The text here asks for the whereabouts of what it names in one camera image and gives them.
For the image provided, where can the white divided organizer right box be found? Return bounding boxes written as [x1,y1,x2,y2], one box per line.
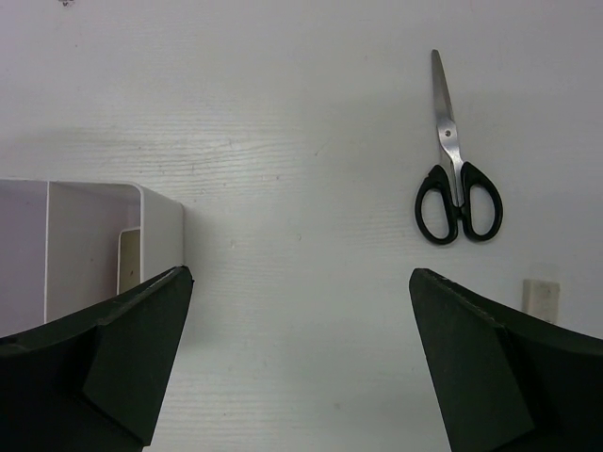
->
[1,179,184,336]

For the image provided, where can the black handled scissors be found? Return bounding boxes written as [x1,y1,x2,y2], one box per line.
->
[414,49,503,246]

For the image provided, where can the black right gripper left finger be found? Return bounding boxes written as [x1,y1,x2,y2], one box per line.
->
[1,266,194,451]

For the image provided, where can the beige eraser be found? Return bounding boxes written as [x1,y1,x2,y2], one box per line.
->
[522,279,561,324]

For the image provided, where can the pink white mini stapler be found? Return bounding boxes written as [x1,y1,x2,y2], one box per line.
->
[117,227,140,295]

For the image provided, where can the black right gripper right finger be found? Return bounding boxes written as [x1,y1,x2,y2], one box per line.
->
[409,268,602,451]

